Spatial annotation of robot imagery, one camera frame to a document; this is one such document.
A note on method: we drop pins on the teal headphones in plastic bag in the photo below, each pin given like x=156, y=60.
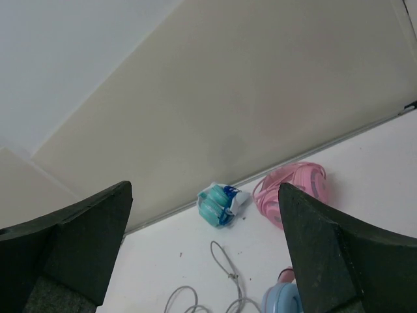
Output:
x=219, y=204

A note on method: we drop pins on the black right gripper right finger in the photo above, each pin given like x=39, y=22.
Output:
x=343, y=264

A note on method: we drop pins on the pink headphones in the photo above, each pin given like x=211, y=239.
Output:
x=306, y=176

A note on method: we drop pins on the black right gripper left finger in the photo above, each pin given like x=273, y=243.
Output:
x=63, y=261

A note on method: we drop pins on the light blue headphones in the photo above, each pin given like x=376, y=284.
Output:
x=284, y=296

